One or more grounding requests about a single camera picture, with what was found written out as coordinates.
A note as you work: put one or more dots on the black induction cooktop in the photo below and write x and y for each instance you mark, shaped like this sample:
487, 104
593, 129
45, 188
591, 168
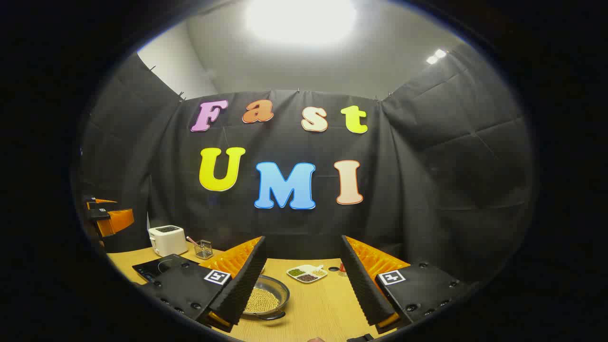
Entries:
154, 267

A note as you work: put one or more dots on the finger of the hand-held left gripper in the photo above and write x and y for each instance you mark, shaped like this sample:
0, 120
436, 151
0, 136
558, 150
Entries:
102, 201
97, 213

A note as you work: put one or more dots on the small ceiling spotlight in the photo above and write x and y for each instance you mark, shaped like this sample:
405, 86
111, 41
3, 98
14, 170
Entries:
441, 53
432, 60

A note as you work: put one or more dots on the heap of green mung beans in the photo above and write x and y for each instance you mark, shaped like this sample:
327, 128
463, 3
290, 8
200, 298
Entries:
296, 272

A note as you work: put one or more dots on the black backdrop cloth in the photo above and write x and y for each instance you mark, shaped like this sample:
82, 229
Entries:
427, 180

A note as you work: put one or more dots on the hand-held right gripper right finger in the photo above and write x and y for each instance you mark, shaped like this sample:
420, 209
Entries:
365, 289

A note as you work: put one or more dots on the small heap of pale beans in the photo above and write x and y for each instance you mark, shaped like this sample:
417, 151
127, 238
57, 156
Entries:
318, 272

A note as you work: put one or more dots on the large ceiling light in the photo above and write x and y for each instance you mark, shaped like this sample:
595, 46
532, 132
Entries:
299, 19

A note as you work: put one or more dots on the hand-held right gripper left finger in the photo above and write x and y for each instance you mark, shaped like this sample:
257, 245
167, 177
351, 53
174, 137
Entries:
242, 285

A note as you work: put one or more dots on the heap of red beans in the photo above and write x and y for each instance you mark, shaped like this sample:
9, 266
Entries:
307, 278

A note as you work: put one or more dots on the clear water bottle red label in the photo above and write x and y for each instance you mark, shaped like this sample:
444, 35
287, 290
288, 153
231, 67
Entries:
342, 270

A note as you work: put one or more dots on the pile of soybeans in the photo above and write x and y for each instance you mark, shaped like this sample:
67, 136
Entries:
261, 301

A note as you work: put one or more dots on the white toaster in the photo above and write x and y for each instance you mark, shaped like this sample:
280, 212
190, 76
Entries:
167, 242

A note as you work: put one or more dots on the white divided plate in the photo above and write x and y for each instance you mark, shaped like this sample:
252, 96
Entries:
308, 269

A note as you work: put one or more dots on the pink stick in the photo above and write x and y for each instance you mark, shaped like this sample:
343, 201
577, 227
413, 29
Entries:
192, 240

